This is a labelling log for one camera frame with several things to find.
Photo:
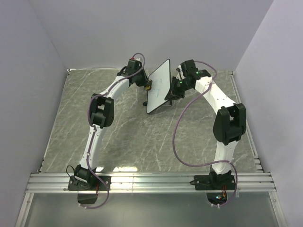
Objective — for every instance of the aluminium front rail frame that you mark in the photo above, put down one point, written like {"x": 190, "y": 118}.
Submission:
{"x": 133, "y": 182}

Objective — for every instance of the small white whiteboard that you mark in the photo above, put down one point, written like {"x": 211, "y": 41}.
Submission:
{"x": 161, "y": 80}

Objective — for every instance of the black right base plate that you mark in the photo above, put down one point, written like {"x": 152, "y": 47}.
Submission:
{"x": 211, "y": 182}

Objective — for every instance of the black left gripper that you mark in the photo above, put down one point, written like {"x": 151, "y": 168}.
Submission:
{"x": 146, "y": 79}

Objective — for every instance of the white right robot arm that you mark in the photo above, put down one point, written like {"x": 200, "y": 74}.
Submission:
{"x": 229, "y": 124}

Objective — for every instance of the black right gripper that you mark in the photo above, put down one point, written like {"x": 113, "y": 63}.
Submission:
{"x": 173, "y": 94}

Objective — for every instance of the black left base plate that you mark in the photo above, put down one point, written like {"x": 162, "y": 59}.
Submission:
{"x": 93, "y": 185}

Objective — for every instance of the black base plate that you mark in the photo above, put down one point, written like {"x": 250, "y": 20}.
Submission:
{"x": 93, "y": 185}
{"x": 211, "y": 182}

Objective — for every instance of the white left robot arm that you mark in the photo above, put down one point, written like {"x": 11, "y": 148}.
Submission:
{"x": 101, "y": 115}

